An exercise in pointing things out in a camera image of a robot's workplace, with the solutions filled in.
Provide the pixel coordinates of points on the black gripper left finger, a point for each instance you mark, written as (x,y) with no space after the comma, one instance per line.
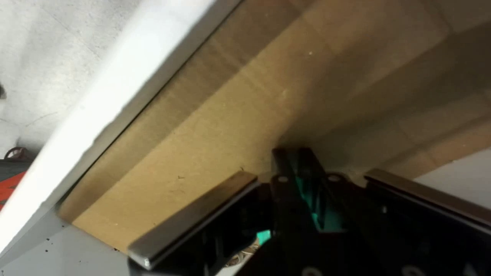
(283,204)

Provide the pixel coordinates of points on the black red floor item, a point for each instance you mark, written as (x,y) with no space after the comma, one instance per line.
(9,178)

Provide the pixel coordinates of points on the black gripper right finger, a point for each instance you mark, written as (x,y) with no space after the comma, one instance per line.
(408,230)

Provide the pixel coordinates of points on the brown cardboard sink liner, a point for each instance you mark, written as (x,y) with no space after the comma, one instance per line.
(245,101)

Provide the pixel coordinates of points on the white toy sink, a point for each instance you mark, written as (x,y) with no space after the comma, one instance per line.
(127,76)

